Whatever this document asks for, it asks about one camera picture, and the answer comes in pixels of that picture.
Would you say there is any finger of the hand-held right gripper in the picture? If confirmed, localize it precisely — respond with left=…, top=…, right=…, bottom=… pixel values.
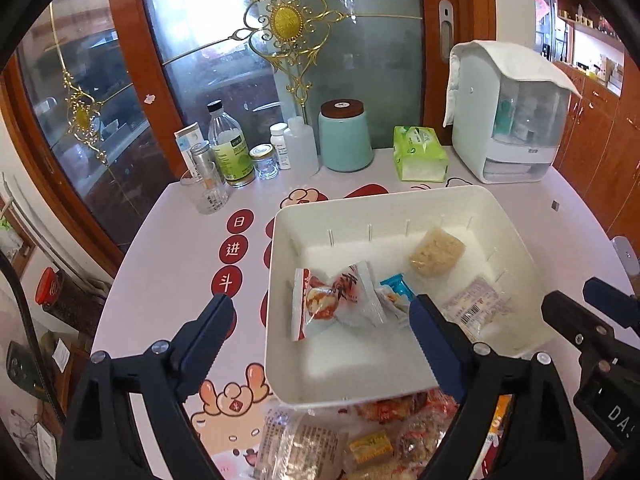
left=541, top=290, right=621, bottom=372
left=582, top=277, right=640, bottom=337

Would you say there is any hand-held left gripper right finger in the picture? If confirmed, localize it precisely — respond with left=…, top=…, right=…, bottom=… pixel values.
left=409, top=294, right=598, bottom=480

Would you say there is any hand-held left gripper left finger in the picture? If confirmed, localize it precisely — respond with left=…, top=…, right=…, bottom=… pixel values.
left=55, top=294, right=237, bottom=480

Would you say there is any clear nut snack packet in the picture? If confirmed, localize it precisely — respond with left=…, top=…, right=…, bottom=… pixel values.
left=395, top=417, right=453, bottom=473

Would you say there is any white plastic bin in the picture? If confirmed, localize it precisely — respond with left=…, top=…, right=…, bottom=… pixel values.
left=264, top=185, right=543, bottom=407

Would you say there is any orange white snack packet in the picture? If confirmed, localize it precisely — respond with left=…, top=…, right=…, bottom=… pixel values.
left=492, top=394, right=516, bottom=448

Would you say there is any yellow snack packet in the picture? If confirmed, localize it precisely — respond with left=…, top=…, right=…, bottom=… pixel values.
left=345, top=430, right=396, bottom=476

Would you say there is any clear printed snack packet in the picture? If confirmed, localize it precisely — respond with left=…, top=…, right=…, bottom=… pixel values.
left=257, top=405, right=348, bottom=480

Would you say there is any small white device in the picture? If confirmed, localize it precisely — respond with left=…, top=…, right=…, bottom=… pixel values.
left=611, top=236, right=640, bottom=277

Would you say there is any clear barcode snack packet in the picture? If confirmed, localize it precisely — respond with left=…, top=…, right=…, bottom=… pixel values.
left=442, top=277, right=513, bottom=341

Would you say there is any blue snack packet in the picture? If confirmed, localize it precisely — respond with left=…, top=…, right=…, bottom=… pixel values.
left=380, top=273, right=418, bottom=328

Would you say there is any puffed rice cake packet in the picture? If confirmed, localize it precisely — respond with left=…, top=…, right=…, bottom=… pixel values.
left=408, top=227, right=467, bottom=277

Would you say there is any pink printed table cover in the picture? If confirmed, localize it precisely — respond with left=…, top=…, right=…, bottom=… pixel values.
left=90, top=147, right=640, bottom=480

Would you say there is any red white snack packet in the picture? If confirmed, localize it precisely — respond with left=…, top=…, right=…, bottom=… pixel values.
left=291, top=261, right=388, bottom=343

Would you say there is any clear glass cup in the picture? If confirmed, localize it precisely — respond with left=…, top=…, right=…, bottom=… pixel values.
left=180, top=162, right=228, bottom=216

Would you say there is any wooden cabinet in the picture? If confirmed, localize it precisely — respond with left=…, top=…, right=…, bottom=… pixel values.
left=552, top=60, right=640, bottom=231

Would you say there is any red object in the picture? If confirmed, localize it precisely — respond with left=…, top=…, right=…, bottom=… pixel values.
left=35, top=266, right=63, bottom=306

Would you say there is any black device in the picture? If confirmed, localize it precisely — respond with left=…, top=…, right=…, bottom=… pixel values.
left=7, top=341, right=48, bottom=401

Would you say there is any metal tin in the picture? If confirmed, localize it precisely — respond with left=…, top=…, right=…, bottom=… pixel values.
left=190, top=141, right=217, bottom=183

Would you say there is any clear bottle green label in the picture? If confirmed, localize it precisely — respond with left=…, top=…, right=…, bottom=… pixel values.
left=206, top=100, right=255, bottom=188

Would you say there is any glass jar gold lid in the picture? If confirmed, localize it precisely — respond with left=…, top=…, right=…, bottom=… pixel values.
left=249, top=144, right=279, bottom=181

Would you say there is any green tissue pack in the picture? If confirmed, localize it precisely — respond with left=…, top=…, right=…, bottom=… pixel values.
left=392, top=126, right=449, bottom=183

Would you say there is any white countertop appliance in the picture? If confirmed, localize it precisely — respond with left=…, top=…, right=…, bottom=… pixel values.
left=451, top=47, right=568, bottom=184

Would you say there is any white blue carton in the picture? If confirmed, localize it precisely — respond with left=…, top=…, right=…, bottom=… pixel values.
left=174, top=125, right=206, bottom=176

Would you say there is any small white pill bottle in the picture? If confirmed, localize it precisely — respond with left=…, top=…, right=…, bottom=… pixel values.
left=270, top=123, right=292, bottom=171

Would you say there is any white plastic bottle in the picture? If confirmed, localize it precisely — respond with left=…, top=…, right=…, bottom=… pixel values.
left=285, top=116, right=320, bottom=177

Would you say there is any teal canister brown lid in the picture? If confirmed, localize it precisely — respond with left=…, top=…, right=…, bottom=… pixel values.
left=318, top=99, right=375, bottom=172

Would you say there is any white quilted cloth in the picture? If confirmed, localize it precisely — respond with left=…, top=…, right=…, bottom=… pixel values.
left=442, top=40, right=583, bottom=128

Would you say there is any small gold door ornament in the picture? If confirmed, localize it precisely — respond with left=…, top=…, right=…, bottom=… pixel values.
left=62, top=72, right=108, bottom=163

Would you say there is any large gold door ornament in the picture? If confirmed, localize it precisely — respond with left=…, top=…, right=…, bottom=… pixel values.
left=227, top=0, right=351, bottom=106

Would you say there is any wooden wall shelf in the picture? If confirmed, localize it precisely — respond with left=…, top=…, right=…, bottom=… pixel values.
left=555, top=0, right=626, bottom=96

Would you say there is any silver door handle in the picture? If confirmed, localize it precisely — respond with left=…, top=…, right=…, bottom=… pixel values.
left=438, top=0, right=456, bottom=63

